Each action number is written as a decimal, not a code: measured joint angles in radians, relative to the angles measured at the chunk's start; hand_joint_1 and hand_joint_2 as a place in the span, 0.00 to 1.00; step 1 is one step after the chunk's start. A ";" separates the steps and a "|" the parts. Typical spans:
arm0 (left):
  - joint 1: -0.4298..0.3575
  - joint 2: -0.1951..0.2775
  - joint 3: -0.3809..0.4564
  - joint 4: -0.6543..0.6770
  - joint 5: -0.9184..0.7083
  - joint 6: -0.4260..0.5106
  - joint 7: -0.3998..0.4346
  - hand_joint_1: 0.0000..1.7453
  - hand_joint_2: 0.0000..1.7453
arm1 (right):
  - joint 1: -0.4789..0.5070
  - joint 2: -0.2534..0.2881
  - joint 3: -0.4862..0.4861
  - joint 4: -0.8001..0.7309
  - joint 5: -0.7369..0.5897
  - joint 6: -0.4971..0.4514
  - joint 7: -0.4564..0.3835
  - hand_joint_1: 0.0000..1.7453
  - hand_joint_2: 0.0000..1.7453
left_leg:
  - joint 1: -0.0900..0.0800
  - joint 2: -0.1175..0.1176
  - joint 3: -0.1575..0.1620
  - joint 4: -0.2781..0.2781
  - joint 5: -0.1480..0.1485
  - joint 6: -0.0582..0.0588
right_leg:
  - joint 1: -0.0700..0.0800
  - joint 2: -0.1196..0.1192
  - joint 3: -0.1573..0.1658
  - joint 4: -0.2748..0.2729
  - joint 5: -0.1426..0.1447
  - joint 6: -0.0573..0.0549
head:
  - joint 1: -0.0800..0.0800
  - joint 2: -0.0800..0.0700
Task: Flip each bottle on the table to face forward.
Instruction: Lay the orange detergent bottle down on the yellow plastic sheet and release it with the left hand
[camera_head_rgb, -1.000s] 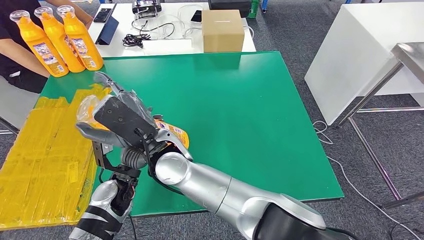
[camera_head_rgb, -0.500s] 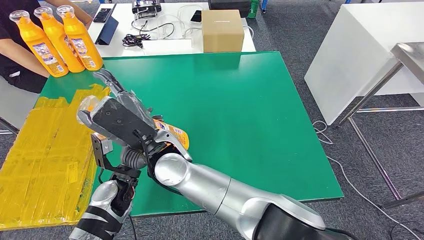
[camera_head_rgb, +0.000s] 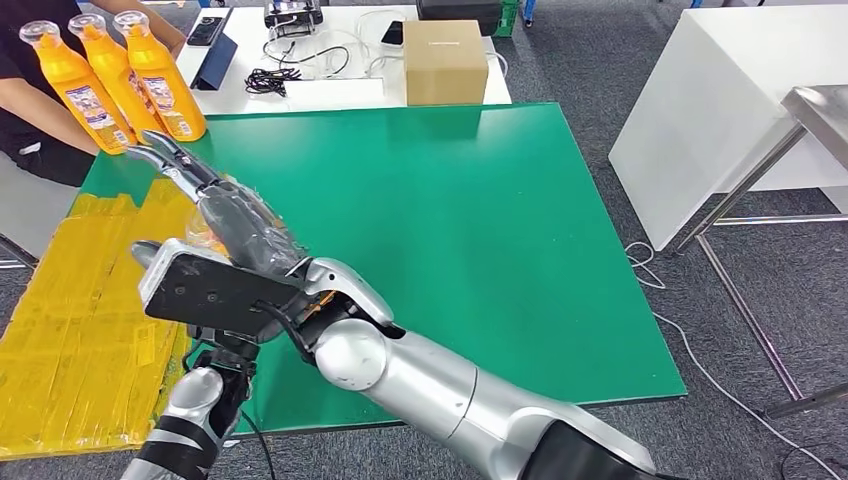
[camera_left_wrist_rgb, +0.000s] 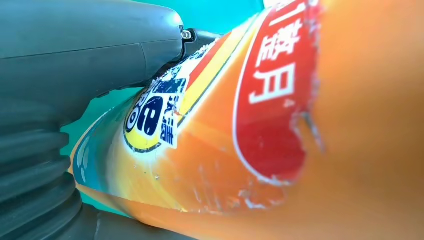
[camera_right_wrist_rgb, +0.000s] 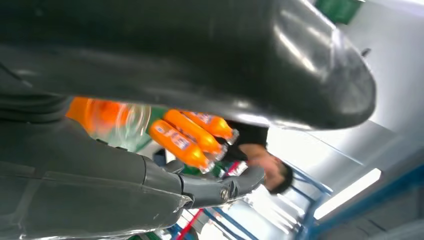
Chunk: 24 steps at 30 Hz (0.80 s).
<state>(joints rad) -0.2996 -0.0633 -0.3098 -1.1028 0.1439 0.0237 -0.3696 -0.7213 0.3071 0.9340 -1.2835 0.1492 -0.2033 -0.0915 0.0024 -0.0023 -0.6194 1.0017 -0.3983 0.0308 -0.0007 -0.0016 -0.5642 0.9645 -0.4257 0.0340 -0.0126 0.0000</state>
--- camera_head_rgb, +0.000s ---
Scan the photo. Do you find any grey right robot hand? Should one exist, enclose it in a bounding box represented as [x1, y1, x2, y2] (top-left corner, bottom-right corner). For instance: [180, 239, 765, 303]
[125, 130, 311, 278]

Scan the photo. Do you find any orange plastic bottle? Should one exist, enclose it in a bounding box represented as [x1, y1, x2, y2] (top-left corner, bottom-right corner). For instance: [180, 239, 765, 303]
[68, 13, 168, 138]
[113, 10, 208, 143]
[18, 19, 138, 156]
[184, 208, 233, 260]

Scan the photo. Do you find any white desk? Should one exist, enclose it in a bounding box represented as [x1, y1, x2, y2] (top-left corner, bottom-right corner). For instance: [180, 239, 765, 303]
[175, 5, 513, 117]

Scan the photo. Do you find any dark blue tablet case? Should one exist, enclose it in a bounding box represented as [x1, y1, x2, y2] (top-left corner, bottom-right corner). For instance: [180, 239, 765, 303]
[190, 33, 238, 91]

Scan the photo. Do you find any yellow tape patch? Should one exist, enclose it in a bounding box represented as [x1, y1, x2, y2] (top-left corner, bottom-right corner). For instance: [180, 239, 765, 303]
[0, 178, 200, 463]

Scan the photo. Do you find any black electronic device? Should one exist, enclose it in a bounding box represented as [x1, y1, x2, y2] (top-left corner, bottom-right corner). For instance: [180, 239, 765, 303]
[263, 0, 325, 31]

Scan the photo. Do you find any grey chair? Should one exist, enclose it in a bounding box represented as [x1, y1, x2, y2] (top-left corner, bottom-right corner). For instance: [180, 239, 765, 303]
[0, 152, 79, 272]

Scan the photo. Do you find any person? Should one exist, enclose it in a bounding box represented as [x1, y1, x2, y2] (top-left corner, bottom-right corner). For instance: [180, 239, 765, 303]
[0, 0, 188, 189]

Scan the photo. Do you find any brown cardboard box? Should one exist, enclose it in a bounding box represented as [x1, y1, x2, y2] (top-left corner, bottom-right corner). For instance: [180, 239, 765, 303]
[403, 19, 491, 107]

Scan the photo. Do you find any black hard case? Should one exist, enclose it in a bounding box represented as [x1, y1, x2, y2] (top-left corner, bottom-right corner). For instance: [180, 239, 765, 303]
[415, 0, 503, 36]

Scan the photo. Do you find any green box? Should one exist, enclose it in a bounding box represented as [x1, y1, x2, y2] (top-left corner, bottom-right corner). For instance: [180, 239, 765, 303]
[496, 0, 523, 36]

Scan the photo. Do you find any white cabinet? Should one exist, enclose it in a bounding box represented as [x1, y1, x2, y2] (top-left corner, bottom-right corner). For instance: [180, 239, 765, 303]
[608, 0, 848, 252]

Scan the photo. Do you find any stainless steel table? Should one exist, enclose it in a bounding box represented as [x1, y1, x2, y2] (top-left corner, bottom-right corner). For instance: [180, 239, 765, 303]
[672, 82, 848, 420]

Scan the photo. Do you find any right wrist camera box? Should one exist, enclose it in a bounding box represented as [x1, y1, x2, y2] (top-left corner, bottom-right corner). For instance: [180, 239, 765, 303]
[137, 238, 307, 344]

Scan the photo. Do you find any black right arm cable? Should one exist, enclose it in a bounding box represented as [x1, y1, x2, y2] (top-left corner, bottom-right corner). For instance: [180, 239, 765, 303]
[254, 301, 317, 364]

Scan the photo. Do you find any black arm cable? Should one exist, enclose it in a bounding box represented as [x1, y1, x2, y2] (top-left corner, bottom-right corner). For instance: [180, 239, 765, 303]
[238, 410, 278, 480]
[254, 301, 317, 364]

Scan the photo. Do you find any black coiled cable bundle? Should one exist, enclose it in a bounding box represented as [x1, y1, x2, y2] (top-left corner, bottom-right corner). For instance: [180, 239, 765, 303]
[245, 67, 303, 99]

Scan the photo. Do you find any black desk cable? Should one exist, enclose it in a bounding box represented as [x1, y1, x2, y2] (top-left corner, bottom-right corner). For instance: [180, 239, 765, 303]
[262, 31, 351, 79]

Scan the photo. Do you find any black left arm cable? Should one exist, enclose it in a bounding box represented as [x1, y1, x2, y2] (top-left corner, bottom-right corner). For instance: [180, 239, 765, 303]
[238, 410, 278, 480]

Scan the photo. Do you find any white desk cable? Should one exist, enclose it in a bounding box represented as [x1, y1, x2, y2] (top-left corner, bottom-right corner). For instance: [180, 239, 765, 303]
[264, 6, 509, 79]

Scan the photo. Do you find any black floor cable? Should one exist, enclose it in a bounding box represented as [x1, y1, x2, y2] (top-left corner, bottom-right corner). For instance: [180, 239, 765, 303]
[778, 442, 848, 480]

